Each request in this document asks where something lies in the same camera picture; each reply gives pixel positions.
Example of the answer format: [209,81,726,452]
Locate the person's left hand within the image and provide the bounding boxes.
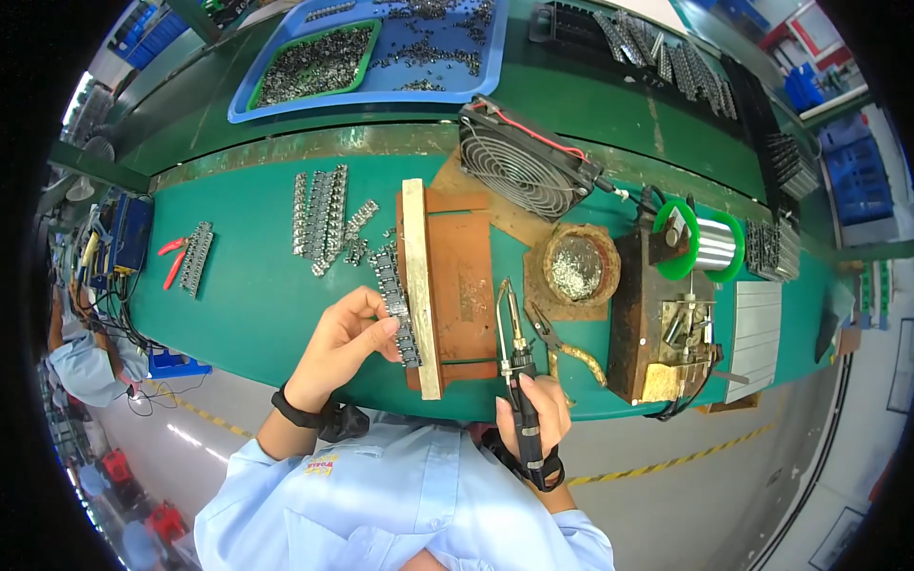
[284,285,405,415]

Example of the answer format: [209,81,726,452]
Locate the person's right hand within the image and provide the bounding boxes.
[496,373,573,466]

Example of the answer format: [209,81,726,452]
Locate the black soldering iron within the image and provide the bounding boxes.
[495,277,548,491]

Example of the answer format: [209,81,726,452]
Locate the black component strip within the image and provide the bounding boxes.
[368,241,424,370]

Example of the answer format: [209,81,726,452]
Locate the black wrist band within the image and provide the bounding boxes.
[270,382,371,443]
[484,427,566,494]

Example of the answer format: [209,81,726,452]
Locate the group of metal component strips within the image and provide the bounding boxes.
[290,163,381,278]

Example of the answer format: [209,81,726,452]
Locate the brown wooden soldering jig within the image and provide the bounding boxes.
[395,177,501,401]

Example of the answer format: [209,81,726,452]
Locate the rusty solder feeder stand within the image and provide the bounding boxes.
[606,227,724,408]

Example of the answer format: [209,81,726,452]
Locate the round tip cleaner pot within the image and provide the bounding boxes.
[540,222,623,308]

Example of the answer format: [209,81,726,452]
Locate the small blue bin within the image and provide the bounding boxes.
[146,347,214,381]

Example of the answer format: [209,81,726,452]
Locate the single metal component strip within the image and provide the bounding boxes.
[178,220,216,299]

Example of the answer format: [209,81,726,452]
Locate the person's body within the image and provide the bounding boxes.
[193,409,616,571]

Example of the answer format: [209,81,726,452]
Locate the brown cardboard sheet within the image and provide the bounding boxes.
[428,148,566,248]

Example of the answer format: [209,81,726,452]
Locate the white ribbed panel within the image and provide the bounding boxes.
[724,280,784,405]

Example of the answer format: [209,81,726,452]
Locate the blue soldering station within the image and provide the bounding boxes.
[89,191,155,277]

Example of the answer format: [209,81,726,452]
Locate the black cooling fan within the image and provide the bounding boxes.
[457,94,605,223]

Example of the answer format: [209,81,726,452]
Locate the green tray of metal parts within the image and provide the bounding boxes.
[246,19,384,112]

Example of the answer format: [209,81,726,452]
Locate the stack of black components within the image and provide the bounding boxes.
[744,217,803,284]

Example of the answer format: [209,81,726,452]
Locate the blue plastic tray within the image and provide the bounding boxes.
[226,0,510,125]

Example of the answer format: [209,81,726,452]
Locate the pile of loose metal parts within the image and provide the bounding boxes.
[306,0,495,94]

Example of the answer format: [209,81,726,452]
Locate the long black component trays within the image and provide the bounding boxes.
[720,53,823,224]

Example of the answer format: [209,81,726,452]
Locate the row of component strips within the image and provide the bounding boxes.
[592,10,738,119]

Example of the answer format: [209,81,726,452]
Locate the black slotted tray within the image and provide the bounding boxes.
[527,1,609,52]

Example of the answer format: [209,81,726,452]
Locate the stack of blue crates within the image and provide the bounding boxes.
[817,113,895,227]

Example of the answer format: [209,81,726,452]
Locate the yellow handled pliers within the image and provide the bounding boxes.
[527,300,608,391]

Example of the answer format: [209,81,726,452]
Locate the red handled cutter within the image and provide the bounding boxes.
[156,236,191,292]

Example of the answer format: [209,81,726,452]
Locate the green solder wire spool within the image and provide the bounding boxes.
[651,199,746,282]

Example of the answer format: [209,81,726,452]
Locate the red fan wire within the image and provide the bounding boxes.
[471,100,588,162]

